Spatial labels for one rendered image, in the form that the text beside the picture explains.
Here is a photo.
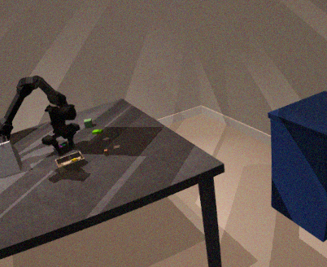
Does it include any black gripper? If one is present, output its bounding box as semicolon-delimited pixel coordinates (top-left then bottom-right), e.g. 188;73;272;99
41;120;81;154

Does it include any small green cube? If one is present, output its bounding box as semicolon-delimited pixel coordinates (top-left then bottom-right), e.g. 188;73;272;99
84;118;93;129

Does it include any flat green block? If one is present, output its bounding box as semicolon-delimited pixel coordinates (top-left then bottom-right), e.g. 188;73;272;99
92;129;103;134

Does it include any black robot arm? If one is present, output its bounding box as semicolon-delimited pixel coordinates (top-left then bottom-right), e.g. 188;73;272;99
0;75;76;144

